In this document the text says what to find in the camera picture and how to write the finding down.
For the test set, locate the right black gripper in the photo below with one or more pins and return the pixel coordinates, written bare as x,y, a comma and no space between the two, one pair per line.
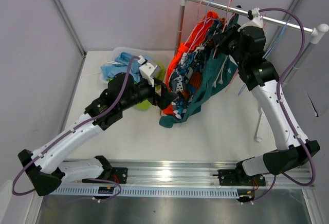
221,39

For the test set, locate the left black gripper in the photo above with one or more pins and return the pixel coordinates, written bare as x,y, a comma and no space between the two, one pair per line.
166,97

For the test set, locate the lime green shorts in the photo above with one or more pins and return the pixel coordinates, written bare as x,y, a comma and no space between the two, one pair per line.
143,106

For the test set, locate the teal green shorts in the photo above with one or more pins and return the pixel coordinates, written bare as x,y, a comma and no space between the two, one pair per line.
213,80

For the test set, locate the blue hanger for patterned shorts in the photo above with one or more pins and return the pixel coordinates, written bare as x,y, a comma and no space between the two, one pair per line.
207,22

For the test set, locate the patterned navy white shorts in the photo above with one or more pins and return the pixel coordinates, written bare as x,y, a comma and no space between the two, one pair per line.
187,80

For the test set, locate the light blue shorts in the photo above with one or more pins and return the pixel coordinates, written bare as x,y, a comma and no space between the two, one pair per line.
119,65

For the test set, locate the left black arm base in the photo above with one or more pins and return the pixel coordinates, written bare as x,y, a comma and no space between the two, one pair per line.
108,172

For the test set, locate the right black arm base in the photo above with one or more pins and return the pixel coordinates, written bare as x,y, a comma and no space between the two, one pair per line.
237,177

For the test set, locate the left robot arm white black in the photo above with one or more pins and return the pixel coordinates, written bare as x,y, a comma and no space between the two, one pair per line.
47,167

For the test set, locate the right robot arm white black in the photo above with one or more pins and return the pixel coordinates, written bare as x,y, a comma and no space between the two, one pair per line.
293,148

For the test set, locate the orange shorts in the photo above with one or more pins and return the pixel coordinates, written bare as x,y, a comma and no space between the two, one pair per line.
185,46

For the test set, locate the pink hanger for orange shorts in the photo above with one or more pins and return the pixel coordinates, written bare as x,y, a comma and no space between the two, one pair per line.
193,35

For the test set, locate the white plastic basket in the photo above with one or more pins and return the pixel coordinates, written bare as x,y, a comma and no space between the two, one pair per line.
151,56

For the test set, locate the silver clothes rack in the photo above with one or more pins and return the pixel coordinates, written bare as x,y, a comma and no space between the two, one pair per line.
315,33

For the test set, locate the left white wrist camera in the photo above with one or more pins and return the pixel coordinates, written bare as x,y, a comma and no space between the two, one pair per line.
148,70

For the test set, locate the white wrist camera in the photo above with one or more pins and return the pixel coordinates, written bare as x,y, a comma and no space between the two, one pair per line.
148,70
255,19

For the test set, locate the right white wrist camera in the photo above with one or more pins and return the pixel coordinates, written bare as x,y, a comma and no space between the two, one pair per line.
255,19

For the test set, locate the aluminium mounting rail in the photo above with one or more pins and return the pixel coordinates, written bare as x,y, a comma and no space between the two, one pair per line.
192,174

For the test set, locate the slotted grey cable duct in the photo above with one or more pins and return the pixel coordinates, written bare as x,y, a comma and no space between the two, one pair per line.
136,191

